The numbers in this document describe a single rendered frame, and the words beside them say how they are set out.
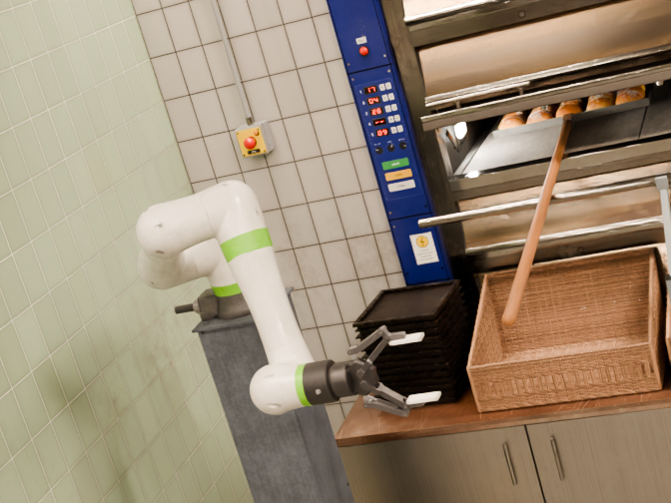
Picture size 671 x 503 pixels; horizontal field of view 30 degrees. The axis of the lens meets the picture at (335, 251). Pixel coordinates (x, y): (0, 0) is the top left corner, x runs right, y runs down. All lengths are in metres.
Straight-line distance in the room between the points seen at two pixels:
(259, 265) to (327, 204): 1.43
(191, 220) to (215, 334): 0.54
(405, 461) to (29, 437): 1.19
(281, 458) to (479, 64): 1.40
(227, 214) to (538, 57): 1.44
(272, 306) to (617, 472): 1.39
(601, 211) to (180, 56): 1.48
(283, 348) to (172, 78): 1.70
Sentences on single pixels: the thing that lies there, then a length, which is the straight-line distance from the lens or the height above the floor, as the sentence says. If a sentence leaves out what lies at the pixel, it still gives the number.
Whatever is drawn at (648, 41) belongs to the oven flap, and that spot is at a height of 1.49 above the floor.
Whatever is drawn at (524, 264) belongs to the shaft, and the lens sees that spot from 3.05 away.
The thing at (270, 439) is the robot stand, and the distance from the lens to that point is 3.37.
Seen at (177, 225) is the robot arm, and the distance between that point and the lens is 2.82.
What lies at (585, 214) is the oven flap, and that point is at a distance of 4.05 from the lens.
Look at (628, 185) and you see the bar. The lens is 3.63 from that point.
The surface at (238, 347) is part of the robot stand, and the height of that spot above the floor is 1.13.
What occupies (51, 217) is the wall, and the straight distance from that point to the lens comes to 3.62.
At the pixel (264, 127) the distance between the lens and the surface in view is 4.17.
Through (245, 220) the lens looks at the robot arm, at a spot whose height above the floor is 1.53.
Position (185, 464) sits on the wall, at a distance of 4.08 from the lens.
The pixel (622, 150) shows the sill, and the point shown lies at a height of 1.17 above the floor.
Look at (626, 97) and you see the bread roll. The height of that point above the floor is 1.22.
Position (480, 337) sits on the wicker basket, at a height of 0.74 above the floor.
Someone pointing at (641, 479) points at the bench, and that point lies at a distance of 3.81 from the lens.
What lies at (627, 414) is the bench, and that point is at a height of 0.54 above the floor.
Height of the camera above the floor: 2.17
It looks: 16 degrees down
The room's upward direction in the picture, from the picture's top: 16 degrees counter-clockwise
